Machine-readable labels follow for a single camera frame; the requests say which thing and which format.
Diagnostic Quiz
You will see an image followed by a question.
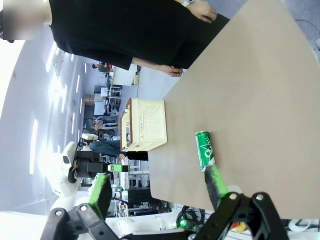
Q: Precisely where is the green drink can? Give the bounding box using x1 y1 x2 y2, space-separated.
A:
194 130 218 173

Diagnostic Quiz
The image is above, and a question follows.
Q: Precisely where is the seated bystander in jeans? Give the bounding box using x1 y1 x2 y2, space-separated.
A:
89 139 126 161

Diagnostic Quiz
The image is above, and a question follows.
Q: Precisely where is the person in black shirt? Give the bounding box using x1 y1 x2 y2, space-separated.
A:
0 0 231 71

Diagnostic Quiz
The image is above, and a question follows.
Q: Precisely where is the yellow red emergency stop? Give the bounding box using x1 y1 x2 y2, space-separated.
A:
229 220 249 234

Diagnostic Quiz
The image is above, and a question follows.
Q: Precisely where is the white partition board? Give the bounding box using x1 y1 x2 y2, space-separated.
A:
111 64 139 87

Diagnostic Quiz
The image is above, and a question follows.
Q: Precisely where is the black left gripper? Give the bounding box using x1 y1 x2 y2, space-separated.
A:
72 149 130 183

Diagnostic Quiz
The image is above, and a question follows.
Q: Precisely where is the black cable bundle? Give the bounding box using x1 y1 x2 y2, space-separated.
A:
176 205 206 229

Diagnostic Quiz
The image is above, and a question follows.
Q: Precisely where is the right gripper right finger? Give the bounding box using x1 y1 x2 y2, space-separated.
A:
197 164 290 240

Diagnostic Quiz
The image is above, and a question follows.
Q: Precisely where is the person's right forearm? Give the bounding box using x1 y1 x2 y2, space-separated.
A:
131 56 167 73

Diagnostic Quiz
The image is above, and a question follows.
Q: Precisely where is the bystander in green top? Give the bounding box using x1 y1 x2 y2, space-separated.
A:
91 63 111 74

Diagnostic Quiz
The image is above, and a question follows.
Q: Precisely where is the cream basket with brown handles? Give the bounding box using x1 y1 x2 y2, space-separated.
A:
119 97 168 152

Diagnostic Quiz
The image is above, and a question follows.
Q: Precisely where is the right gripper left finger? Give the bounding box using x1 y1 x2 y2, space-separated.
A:
41 172 123 240

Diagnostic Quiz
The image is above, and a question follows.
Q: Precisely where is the person's right hand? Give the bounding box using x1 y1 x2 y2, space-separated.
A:
162 64 184 77

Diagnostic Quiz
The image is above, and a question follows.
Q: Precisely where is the person's left hand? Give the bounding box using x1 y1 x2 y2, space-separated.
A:
186 0 218 24

